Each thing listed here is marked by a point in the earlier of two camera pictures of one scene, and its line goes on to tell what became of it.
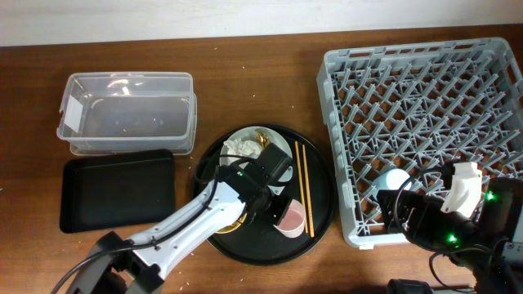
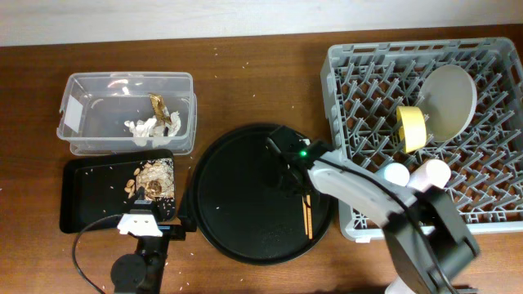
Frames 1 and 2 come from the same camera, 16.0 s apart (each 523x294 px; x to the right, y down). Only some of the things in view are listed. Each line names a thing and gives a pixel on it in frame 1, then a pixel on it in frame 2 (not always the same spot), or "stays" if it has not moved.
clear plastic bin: (128, 111) stays
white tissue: (243, 148) -> (148, 132)
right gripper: (426, 207) -> (283, 179)
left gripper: (279, 213) -> (177, 232)
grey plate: (249, 133) -> (448, 95)
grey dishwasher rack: (417, 108) stays
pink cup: (292, 224) -> (434, 171)
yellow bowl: (233, 225) -> (413, 130)
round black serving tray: (285, 183) stays
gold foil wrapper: (262, 139) -> (158, 104)
